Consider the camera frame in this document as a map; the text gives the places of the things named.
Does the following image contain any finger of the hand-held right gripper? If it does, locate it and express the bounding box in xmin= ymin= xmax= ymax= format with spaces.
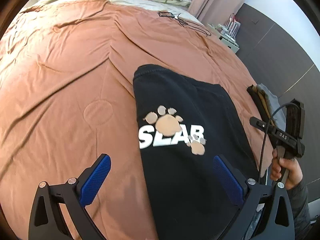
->
xmin=249 ymin=117 xmax=273 ymax=132

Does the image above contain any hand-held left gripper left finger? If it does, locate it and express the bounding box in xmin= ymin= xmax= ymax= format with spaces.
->
xmin=28 ymin=153 xmax=112 ymax=240

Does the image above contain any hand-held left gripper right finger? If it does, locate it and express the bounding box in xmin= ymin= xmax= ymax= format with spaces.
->
xmin=213 ymin=154 xmax=297 ymax=240

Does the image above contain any black printed t-shirt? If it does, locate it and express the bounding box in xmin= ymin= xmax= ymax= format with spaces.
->
xmin=132 ymin=64 xmax=260 ymax=240

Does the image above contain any person's right forearm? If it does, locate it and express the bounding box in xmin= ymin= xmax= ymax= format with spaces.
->
xmin=291 ymin=180 xmax=313 ymax=233

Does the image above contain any person's right hand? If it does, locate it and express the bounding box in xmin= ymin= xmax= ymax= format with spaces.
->
xmin=270 ymin=148 xmax=303 ymax=190

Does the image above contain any grey folded garment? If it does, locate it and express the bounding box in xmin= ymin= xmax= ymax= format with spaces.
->
xmin=257 ymin=83 xmax=282 ymax=120

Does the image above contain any mustard folded garment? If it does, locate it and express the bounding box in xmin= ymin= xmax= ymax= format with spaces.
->
xmin=252 ymin=85 xmax=273 ymax=124

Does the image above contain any black folded garment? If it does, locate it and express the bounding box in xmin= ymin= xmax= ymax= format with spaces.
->
xmin=247 ymin=85 xmax=269 ymax=120

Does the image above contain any white nightstand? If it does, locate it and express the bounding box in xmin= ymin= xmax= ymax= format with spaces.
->
xmin=219 ymin=34 xmax=240 ymax=53

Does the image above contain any red striped bag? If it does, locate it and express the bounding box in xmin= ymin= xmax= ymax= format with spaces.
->
xmin=224 ymin=14 xmax=241 ymax=37

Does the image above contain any orange-brown blanket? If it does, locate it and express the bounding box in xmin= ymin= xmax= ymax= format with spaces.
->
xmin=0 ymin=5 xmax=275 ymax=240

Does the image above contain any pink curtain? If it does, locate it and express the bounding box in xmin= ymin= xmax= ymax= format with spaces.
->
xmin=187 ymin=0 xmax=247 ymax=25

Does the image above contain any right hand-held gripper black cable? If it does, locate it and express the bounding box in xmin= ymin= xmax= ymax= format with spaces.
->
xmin=257 ymin=102 xmax=300 ymax=178

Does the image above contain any thin black charging cable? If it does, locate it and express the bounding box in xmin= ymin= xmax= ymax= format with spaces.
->
xmin=158 ymin=10 xmax=212 ymax=37

